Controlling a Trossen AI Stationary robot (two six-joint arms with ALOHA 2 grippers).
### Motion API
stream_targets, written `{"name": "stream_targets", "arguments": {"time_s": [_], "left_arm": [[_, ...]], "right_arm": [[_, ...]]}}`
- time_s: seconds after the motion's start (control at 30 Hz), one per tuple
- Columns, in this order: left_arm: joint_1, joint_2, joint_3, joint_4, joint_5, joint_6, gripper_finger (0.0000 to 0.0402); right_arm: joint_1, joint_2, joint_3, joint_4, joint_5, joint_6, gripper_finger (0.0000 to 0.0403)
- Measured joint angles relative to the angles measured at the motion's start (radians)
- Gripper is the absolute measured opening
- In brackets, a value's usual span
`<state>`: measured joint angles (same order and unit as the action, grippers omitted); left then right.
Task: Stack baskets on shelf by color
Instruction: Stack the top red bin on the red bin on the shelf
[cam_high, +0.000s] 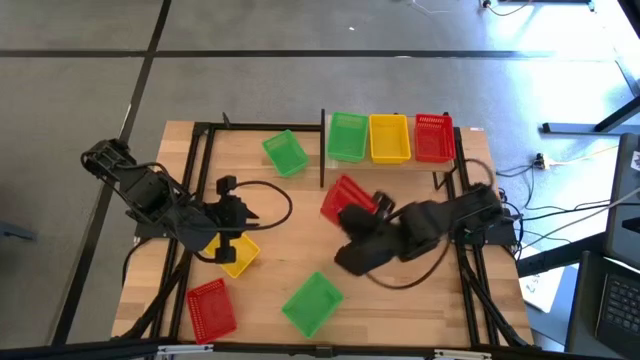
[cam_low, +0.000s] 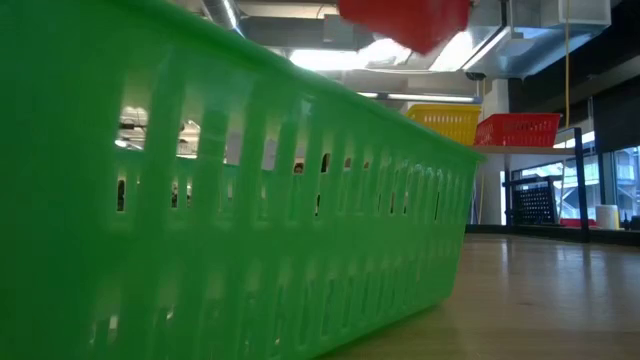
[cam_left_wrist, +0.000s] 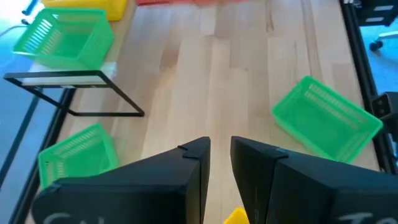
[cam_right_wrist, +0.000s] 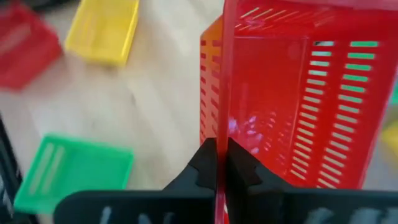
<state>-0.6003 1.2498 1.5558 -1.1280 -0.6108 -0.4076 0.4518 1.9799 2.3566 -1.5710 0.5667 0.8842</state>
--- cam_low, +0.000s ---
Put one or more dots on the red box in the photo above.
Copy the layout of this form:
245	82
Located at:
577	223

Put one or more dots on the wooden shelf black metal frame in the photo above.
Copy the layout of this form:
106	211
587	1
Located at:
525	150

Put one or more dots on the black aluminium rig frame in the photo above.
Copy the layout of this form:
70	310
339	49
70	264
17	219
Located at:
550	232

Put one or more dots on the silver rectangular ventilation duct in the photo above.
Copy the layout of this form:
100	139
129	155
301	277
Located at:
525	50

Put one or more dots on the red plastic basket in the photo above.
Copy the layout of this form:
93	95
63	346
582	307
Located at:
410	22
517	130

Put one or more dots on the white paper roll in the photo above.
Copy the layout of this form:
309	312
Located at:
606	217

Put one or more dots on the yellow plastic basket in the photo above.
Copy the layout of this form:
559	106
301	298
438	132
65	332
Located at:
445	122

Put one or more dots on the black perforated panel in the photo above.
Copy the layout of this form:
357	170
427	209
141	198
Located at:
535	205

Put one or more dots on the long ceiling light bar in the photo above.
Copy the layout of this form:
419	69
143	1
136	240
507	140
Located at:
430	97

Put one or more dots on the green plastic basket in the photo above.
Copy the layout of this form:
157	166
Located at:
250	250

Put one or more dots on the silver round ventilation duct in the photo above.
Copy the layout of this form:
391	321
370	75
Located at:
222	12

